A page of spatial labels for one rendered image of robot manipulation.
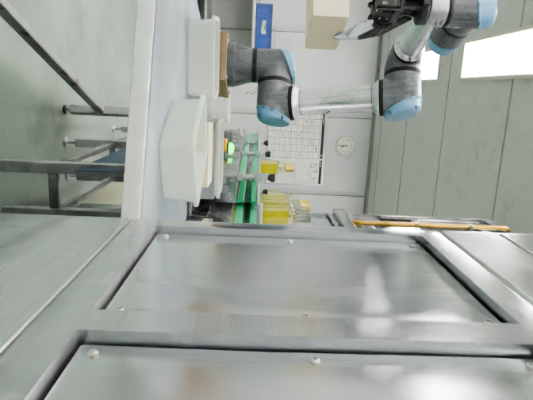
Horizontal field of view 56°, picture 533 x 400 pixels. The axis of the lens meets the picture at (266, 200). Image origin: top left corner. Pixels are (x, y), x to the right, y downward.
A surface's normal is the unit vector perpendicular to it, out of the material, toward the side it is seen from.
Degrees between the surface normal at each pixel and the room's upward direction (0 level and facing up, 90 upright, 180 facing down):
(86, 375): 89
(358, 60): 90
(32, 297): 90
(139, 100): 90
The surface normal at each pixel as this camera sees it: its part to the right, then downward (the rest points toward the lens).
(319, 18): -0.04, 0.99
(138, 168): 0.04, -0.14
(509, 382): 0.04, -0.97
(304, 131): 0.02, 0.22
